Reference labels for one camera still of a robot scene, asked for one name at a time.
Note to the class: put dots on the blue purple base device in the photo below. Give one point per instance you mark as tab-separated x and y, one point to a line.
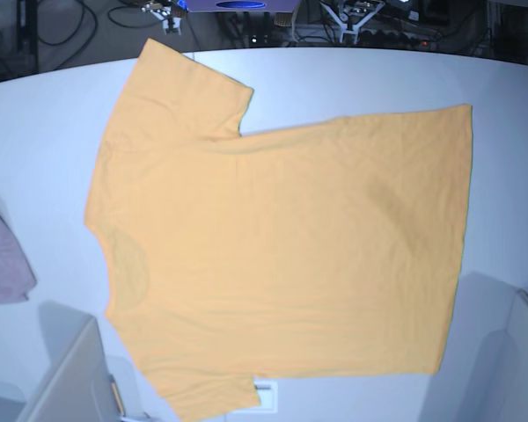
240	5

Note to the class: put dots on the white table cable slot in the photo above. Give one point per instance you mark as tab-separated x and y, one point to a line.
268	395

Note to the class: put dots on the black power strip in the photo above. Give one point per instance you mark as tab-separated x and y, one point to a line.
387	39

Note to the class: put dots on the orange pencil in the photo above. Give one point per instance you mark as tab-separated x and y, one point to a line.
117	398

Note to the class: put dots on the orange T-shirt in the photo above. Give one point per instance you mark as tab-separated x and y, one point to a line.
325	250

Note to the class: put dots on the grey partition panel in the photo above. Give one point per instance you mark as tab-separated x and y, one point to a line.
483	375
77	385

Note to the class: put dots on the grey partition panel right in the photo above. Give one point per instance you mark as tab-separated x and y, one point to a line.
483	375

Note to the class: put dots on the pink folded cloth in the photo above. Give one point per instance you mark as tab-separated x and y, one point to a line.
16	276

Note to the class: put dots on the grey partition panel left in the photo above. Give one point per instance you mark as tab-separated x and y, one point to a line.
77	385

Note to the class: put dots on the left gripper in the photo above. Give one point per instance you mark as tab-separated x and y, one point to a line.
350	17

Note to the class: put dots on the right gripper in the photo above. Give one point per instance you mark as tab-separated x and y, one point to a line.
168	13

